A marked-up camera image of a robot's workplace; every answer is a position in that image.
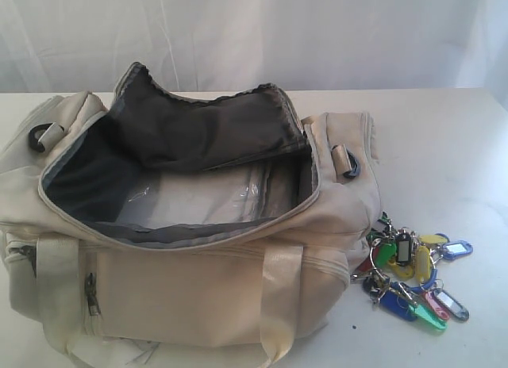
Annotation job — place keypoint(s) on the cream canvas duffel bag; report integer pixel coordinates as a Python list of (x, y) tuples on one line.
[(77, 270)]

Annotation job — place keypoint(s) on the white backdrop curtain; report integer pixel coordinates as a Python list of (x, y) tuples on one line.
[(197, 45)]

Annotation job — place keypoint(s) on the clear plastic pouch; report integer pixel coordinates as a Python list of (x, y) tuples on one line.
[(230, 195)]

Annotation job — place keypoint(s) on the bunch of keys with tags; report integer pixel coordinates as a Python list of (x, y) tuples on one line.
[(400, 274)]

